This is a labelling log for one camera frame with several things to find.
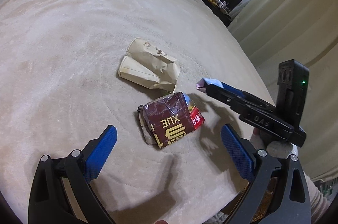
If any pink small wrapper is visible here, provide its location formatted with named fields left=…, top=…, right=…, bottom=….
left=196, top=78, right=223, bottom=93

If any dark red snack wrapper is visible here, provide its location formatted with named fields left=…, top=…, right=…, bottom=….
left=137, top=92, right=196, bottom=148

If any red green snack bag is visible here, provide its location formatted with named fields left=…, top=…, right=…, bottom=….
left=183, top=94, right=205, bottom=130

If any right hand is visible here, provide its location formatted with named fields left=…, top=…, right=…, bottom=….
left=250, top=128, right=298, bottom=158

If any black nightstand with clutter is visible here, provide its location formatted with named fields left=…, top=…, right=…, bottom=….
left=211, top=1, right=232, bottom=27

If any crumpled beige paper cup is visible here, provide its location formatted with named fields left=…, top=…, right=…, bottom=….
left=118, top=38, right=180, bottom=92

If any cream curtain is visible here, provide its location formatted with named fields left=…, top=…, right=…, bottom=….
left=229, top=0, right=337, bottom=181

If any beige plush bed blanket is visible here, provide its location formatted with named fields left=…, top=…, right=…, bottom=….
left=1, top=0, right=270, bottom=223

